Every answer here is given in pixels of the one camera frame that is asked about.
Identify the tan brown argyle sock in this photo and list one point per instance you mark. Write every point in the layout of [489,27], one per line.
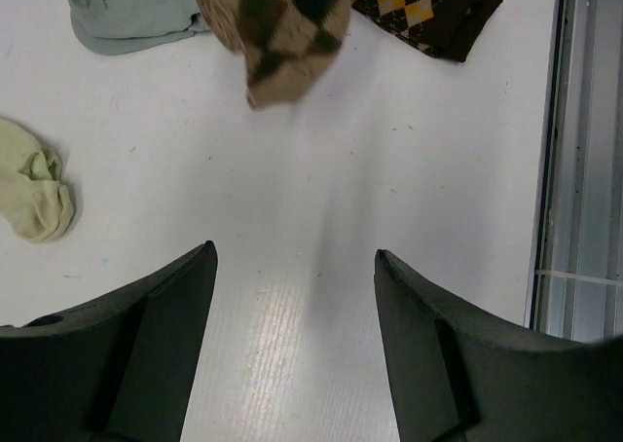
[287,45]

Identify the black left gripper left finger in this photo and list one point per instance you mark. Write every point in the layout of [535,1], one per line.
[120,367]

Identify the aluminium frame rail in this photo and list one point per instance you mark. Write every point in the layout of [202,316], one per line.
[576,287]

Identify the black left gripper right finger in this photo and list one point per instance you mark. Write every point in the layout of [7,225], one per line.
[459,373]

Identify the cream ankle sock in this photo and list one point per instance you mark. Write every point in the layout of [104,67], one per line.
[34,201]

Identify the dark brown argyle sock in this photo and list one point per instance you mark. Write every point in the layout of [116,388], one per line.
[444,29]

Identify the grey ankle sock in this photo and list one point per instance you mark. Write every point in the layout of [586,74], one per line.
[118,27]

